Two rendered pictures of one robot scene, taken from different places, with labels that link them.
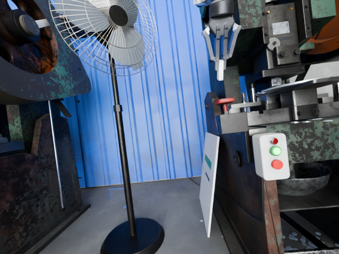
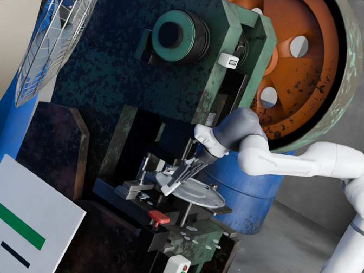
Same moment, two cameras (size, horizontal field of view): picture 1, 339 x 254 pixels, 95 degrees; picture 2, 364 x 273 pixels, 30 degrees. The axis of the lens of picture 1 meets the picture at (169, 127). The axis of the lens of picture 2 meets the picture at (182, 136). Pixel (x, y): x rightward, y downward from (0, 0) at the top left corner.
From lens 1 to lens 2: 199 cm
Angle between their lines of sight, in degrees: 63
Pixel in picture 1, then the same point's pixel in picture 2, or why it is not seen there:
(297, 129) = (184, 243)
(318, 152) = not seen: hidden behind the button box
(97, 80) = not seen: outside the picture
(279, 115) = (171, 218)
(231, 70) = (130, 110)
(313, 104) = (196, 213)
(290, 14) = (220, 107)
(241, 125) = (162, 244)
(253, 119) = not seen: hidden behind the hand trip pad
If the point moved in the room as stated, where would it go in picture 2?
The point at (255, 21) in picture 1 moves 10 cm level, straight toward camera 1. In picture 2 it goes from (202, 117) to (214, 127)
